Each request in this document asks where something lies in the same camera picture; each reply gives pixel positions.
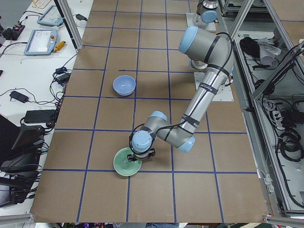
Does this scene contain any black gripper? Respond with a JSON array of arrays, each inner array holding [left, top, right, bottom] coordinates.
[[127, 148, 155, 162]]

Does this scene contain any green bowl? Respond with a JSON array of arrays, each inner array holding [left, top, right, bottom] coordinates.
[[113, 147, 142, 176]]

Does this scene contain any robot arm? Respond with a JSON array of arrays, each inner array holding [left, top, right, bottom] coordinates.
[[193, 0, 218, 26], [127, 26, 233, 162]]

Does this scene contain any blue bowl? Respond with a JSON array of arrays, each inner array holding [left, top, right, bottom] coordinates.
[[113, 75, 136, 96]]

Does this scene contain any black power brick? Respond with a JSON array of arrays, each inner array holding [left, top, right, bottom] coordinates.
[[24, 109, 55, 124]]

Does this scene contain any gold cylinder tool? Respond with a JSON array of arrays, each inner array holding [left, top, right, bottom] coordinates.
[[53, 41, 66, 53]]

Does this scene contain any near teach pendant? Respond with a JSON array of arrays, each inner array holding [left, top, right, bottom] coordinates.
[[24, 29, 58, 56]]

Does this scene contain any teach pendant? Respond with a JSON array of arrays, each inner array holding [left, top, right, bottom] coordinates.
[[24, 29, 58, 56], [37, 5, 63, 27]]

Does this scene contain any black power adapter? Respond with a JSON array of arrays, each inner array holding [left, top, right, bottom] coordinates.
[[76, 14, 87, 21]]

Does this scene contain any far teach pendant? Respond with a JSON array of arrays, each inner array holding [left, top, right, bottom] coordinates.
[[37, 5, 63, 27]]

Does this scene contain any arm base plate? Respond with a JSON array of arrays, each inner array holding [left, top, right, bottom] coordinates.
[[194, 71, 235, 102], [186, 13, 217, 33]]

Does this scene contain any aluminium frame post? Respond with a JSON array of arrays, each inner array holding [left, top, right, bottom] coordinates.
[[54, 0, 83, 50]]

